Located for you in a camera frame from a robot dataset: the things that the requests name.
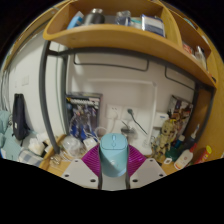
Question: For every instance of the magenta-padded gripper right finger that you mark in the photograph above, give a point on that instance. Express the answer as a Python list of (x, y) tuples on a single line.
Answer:
[(148, 171)]

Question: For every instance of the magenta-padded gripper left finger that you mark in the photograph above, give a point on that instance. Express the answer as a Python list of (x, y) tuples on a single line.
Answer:
[(78, 171)]

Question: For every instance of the light blue computer mouse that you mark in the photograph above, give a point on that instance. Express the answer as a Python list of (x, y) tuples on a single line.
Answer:
[(113, 153)]

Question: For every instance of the clear snack bag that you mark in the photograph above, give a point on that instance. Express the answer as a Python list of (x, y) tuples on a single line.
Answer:
[(55, 160)]

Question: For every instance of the clear domed plastic cup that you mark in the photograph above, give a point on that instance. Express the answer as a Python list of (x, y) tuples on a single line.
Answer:
[(71, 146)]

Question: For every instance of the white charger block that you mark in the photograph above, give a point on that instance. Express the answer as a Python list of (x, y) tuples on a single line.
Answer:
[(89, 144)]

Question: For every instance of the white lotion bottle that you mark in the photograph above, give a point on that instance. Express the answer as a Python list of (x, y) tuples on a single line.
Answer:
[(185, 157)]

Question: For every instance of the tan robot figurine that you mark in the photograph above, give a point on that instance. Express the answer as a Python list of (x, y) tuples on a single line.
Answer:
[(166, 136)]

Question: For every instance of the steel cup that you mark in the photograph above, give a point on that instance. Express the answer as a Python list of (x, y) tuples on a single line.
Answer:
[(129, 132)]

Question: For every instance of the white tissue pack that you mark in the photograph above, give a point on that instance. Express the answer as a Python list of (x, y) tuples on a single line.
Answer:
[(36, 146)]

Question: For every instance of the dark bottle with white nozzle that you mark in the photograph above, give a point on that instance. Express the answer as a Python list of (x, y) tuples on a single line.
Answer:
[(192, 140)]

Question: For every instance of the blue robot model kit box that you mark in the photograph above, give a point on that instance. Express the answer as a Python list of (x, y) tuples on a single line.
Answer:
[(83, 115)]

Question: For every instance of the plaid bed sheet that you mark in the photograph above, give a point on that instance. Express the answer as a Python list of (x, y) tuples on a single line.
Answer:
[(20, 151)]

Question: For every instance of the colourful model kit box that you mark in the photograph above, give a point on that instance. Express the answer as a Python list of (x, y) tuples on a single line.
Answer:
[(181, 111)]

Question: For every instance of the black backpack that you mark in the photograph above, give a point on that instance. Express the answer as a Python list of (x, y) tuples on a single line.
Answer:
[(20, 116)]

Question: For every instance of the wooden overhead shelf unit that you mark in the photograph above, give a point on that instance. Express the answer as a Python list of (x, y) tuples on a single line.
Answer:
[(116, 36)]

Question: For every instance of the white wall box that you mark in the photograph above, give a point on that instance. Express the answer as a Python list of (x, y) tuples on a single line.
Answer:
[(161, 120)]

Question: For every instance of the white wall outlet with plug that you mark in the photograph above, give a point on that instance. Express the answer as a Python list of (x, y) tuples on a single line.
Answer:
[(130, 114)]

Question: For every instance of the grey metal frame post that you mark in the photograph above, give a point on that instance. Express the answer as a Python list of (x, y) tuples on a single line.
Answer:
[(45, 100)]

